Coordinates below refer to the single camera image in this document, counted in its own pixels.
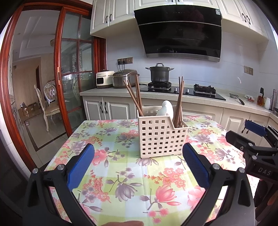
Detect white lower kitchen cabinets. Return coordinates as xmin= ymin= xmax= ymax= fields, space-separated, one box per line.
xmin=79 ymin=87 xmax=278 ymax=148

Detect operator hand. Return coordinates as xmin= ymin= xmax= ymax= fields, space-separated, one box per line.
xmin=102 ymin=220 xmax=144 ymax=226

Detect black gas stove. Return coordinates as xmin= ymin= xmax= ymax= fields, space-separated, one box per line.
xmin=140 ymin=82 xmax=226 ymax=101

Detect chopsticks in basket right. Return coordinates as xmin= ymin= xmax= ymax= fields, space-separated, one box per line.
xmin=173 ymin=76 xmax=184 ymax=128

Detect white perforated utensil basket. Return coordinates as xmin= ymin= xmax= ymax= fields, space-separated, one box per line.
xmin=138 ymin=106 xmax=189 ymax=158

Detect white dining chair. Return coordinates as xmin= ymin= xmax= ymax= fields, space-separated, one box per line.
xmin=34 ymin=82 xmax=60 ymax=132

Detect black cooking pot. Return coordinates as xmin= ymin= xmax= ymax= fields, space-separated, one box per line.
xmin=145 ymin=63 xmax=174 ymax=82

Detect black range hood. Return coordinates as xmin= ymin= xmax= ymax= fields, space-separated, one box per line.
xmin=134 ymin=7 xmax=222 ymax=62

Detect chopstick in basket left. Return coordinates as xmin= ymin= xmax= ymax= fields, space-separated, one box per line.
xmin=124 ymin=75 xmax=144 ymax=116

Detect silver rice cooker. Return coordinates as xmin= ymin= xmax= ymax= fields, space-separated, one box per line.
xmin=112 ymin=69 xmax=139 ymax=88

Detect white small appliance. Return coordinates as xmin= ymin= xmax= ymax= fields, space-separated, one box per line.
xmin=96 ymin=70 xmax=115 ymax=88

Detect white upper cabinets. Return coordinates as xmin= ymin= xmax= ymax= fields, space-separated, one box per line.
xmin=90 ymin=1 xmax=269 ymax=43

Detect wall power outlet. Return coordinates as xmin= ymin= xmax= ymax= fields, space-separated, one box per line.
xmin=117 ymin=57 xmax=133 ymax=65

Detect red wooden door frame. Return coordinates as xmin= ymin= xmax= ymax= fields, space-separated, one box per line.
xmin=1 ymin=1 xmax=107 ymax=170

